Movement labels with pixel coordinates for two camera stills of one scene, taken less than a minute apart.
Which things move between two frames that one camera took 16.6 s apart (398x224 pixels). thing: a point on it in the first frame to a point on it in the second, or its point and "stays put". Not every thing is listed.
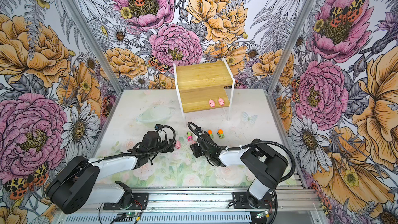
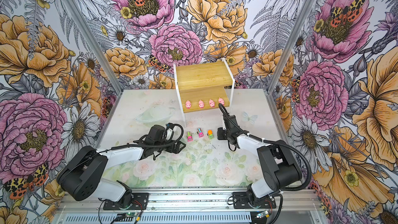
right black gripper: x=195 y=150 to x=219 y=134
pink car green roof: x=189 y=138 stays put
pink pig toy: x=211 y=103 stays put
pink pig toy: x=221 y=101 stays put
